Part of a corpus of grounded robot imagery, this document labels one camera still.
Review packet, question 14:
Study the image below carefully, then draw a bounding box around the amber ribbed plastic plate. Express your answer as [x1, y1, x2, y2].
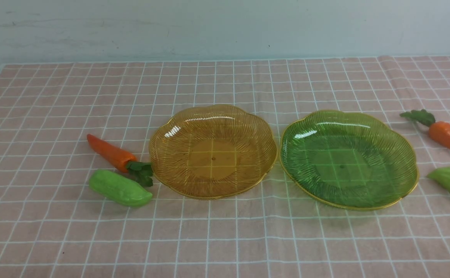
[149, 104, 278, 200]

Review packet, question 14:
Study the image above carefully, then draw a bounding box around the orange toy carrot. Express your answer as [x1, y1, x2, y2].
[87, 134, 153, 188]
[400, 109, 450, 149]

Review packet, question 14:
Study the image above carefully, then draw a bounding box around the pink checkered tablecloth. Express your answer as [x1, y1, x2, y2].
[0, 56, 450, 278]

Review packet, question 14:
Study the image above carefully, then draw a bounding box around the green ribbed plastic plate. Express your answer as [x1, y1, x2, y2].
[279, 110, 420, 211]

